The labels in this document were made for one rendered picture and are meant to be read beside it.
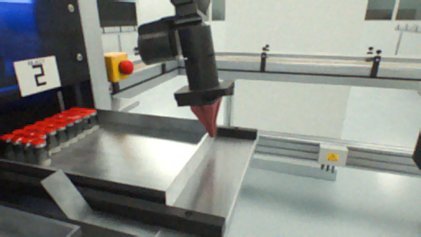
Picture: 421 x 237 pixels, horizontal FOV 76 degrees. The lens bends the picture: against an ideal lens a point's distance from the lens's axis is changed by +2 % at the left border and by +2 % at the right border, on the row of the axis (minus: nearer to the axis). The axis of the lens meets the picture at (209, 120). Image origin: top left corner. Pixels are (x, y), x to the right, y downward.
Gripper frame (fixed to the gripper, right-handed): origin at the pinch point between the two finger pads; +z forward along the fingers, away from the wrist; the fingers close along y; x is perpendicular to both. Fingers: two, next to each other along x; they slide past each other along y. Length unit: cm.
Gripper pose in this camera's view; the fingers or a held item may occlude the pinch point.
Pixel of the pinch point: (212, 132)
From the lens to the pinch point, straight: 51.6
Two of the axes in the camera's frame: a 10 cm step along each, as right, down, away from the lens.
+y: -9.5, 0.6, 3.1
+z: 1.6, 9.3, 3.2
